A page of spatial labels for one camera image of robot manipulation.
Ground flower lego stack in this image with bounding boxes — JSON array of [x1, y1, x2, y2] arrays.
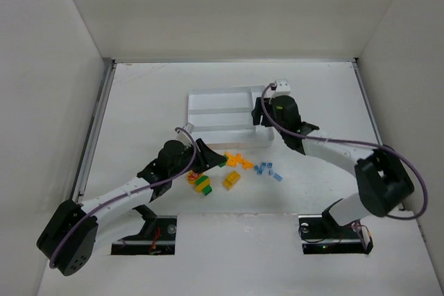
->
[[187, 171, 212, 195]]

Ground yellow lego brick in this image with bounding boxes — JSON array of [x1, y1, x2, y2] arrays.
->
[[222, 171, 241, 190]]

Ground orange lego pieces pile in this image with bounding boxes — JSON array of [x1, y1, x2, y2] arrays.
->
[[224, 151, 255, 170]]

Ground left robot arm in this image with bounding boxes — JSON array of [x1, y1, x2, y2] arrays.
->
[[36, 139, 228, 276]]

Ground light blue lego pieces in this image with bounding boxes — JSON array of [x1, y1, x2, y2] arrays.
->
[[253, 162, 282, 182]]

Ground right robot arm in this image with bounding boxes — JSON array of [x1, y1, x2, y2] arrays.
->
[[252, 96, 414, 227]]

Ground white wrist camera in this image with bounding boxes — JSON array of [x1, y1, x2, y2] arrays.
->
[[183, 123, 194, 134], [272, 80, 291, 98]]

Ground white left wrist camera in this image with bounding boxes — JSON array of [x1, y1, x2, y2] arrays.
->
[[183, 123, 194, 134]]

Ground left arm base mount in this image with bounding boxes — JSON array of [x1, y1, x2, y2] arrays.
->
[[110, 205, 178, 256]]

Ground white divided sorting tray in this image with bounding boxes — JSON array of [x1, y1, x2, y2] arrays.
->
[[187, 85, 274, 150]]

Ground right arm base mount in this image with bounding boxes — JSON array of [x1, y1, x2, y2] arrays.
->
[[298, 215, 374, 255]]

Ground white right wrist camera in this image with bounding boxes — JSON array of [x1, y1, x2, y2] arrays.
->
[[272, 80, 291, 98]]

